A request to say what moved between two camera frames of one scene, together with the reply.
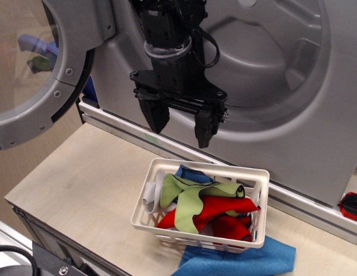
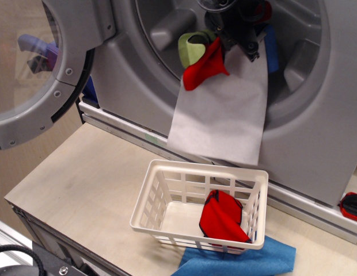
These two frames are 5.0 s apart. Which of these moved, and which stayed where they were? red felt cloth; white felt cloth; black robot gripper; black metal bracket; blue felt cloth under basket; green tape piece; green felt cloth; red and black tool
Moved: red felt cloth; white felt cloth; green felt cloth; black robot gripper
Stayed: red and black tool; blue felt cloth under basket; black metal bracket; green tape piece
